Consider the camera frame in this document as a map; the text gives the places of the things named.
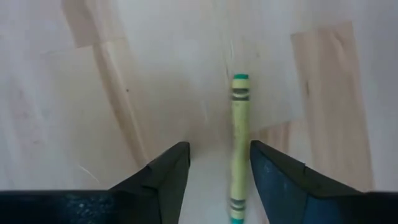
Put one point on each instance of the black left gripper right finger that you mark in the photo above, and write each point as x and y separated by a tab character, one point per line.
286	193

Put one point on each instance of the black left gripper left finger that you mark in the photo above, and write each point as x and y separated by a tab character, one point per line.
161	186

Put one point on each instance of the yellow-green crayon teal tip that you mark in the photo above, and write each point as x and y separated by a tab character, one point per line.
240	124

